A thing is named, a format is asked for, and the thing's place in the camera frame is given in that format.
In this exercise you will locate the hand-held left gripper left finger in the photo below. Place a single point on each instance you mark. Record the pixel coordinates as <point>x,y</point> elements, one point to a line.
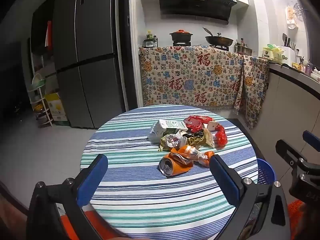
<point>92,180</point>

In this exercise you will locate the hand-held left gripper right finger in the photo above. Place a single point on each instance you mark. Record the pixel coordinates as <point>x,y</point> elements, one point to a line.
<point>223,180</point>

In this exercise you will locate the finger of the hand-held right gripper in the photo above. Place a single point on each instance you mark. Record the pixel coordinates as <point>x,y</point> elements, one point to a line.
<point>312,140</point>
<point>287,152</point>

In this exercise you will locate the orange snack wrapper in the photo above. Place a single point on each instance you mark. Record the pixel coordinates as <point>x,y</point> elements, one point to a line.
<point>205,158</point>

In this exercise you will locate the blue plastic basket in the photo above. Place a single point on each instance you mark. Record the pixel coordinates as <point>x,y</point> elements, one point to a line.
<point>265,171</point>

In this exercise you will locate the red plastic bag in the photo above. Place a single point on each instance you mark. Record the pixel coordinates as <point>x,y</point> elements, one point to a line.
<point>221,136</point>

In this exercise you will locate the gold foil wrapper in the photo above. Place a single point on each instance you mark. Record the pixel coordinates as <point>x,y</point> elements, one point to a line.
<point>197,140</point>

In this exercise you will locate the crushed orange can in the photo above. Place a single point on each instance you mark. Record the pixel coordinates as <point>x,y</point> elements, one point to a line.
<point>175,163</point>

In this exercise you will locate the red white snack wrapper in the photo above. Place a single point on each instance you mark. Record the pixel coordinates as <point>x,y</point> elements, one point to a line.
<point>197,123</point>

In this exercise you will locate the green white milk carton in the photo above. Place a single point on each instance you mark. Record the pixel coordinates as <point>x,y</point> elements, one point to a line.
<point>175,125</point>

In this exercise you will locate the white crushed carton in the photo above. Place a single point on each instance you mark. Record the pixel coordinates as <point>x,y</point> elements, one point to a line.
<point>156,131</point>

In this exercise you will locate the striped tablecloth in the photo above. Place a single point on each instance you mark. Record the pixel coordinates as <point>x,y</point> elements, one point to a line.
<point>130,187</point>

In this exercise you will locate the white base cabinet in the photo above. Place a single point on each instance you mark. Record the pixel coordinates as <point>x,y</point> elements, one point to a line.
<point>285,110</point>

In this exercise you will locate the grey kitchen countertop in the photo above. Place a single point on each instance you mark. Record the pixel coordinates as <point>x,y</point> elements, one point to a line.
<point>295,76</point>

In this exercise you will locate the yellow white cardboard box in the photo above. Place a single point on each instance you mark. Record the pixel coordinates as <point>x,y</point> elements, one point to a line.
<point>57,108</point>

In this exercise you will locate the white knife block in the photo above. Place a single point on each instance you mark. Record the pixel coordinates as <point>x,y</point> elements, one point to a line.
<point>289,51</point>

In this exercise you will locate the white tiered storage rack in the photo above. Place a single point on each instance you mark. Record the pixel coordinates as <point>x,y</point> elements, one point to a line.
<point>40,100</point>

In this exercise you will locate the yellow green kitchen appliance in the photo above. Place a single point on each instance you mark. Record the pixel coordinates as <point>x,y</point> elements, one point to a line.
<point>272,52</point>

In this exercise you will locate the printed blanket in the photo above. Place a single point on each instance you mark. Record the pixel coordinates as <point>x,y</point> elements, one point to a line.
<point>190,77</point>

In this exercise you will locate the steel pot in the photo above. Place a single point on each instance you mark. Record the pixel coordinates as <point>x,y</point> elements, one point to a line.
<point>243,49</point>

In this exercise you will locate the grey refrigerator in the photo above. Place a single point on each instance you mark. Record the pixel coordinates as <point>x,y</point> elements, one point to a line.
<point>85,55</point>

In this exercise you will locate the black wok with lid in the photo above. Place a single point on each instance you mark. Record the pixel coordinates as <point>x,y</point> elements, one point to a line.
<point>218,39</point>

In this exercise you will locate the black clay pot red lid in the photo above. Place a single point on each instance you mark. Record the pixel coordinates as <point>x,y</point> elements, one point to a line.
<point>181,36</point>

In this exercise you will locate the seasoning bottles rack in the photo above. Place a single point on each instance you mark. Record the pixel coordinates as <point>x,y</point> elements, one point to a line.
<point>150,40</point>

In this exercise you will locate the red hanging cloth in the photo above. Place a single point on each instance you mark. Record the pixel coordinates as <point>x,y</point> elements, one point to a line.
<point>48,33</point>

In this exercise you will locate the black range hood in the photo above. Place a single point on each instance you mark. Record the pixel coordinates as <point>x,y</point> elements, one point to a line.
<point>197,5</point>

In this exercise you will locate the wall hung utensil holder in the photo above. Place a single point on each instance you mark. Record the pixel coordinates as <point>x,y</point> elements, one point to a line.
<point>292,15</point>

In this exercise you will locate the dark wall cabinet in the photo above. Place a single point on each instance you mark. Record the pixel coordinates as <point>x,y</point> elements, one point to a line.
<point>41,25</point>

